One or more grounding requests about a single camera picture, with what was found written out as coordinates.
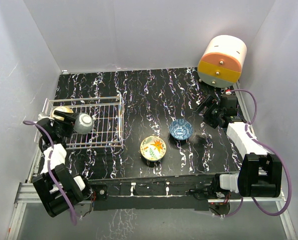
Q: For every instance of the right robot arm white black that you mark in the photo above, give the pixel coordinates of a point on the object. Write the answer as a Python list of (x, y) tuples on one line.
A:
[(261, 172)]

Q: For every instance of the orange flower bowl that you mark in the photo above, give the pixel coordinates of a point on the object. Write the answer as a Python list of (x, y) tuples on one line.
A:
[(153, 148)]

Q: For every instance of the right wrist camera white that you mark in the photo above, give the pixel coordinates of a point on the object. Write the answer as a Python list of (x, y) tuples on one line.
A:
[(229, 92)]

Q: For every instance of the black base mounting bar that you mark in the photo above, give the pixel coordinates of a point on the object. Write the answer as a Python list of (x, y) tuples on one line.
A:
[(159, 195)]

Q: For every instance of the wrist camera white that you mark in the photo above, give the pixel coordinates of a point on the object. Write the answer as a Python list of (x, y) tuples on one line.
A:
[(42, 116), (229, 92)]

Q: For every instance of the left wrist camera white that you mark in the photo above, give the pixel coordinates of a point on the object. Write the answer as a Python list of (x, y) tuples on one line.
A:
[(42, 116)]

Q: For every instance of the white wire dish rack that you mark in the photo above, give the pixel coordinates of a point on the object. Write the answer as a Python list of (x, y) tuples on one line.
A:
[(108, 119)]

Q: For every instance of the yellow teal patterned bowl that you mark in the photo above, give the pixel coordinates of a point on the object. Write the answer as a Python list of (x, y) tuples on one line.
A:
[(61, 109)]

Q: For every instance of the blue patterned bowl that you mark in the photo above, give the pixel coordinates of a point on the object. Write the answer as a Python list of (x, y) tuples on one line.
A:
[(180, 129)]

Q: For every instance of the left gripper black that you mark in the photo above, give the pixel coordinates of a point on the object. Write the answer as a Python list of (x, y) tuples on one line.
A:
[(69, 120)]

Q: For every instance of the grey bowl red rim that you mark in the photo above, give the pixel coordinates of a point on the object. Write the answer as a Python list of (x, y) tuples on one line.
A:
[(83, 124)]

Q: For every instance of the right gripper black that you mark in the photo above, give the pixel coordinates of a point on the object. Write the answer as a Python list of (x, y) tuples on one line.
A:
[(199, 109)]

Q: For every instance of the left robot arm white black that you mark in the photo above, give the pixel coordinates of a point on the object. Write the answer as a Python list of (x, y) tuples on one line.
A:
[(56, 187)]

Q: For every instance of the round pastel drawer cabinet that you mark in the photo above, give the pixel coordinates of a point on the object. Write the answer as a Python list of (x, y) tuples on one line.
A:
[(222, 62)]

